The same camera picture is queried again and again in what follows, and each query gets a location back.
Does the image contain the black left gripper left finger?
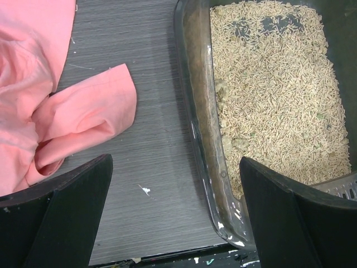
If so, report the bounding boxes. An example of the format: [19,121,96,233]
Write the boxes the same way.
[1,154,113,267]

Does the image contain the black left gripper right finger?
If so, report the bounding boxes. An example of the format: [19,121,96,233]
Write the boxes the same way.
[239,157,356,267]

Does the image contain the grey plastic litter box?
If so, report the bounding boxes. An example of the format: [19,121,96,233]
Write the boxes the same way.
[173,1,356,251]

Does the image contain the beige cat litter pellets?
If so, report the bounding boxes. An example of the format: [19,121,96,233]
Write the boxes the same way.
[210,1,351,199]

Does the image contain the pink cloth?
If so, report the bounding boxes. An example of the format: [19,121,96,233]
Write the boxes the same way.
[1,1,137,195]

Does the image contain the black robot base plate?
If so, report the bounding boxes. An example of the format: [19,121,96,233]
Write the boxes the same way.
[93,243,261,268]

